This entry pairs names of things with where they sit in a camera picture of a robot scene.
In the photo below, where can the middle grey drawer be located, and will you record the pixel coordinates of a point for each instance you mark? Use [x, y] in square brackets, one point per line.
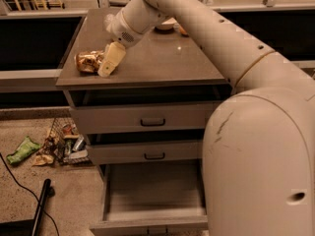
[145, 152]

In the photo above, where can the orange gold can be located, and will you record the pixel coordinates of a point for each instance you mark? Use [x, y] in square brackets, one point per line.
[89, 62]

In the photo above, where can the clear plastic water bottle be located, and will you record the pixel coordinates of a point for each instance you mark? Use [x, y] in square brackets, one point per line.
[108, 19]

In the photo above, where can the grey metal railing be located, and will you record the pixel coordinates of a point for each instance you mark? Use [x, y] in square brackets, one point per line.
[29, 80]

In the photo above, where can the bottom grey drawer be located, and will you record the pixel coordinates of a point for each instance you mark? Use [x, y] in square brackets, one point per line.
[151, 199]

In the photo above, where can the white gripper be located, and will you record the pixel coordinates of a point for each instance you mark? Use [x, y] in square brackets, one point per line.
[120, 30]

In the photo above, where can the wire basket with snacks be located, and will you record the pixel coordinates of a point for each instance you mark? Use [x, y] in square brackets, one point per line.
[70, 146]

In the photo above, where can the green snack bag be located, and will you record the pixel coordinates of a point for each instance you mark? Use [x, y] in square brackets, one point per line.
[25, 149]

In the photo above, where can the grey drawer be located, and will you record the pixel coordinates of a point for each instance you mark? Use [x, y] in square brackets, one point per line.
[145, 152]
[151, 199]
[141, 118]

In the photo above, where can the top grey drawer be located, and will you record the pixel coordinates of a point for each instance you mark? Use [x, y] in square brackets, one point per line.
[141, 118]

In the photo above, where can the grey drawer cabinet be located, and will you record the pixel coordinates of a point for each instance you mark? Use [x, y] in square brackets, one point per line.
[160, 69]

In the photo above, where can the crumpled tan wrapper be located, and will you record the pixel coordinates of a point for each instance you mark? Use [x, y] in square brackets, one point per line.
[43, 159]

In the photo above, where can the orange fruit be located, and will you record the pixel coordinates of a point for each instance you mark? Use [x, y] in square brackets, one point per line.
[183, 31]

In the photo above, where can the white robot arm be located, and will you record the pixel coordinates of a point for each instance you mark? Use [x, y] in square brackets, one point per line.
[259, 145]

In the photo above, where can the white bowl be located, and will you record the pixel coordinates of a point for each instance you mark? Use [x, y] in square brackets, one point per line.
[166, 25]

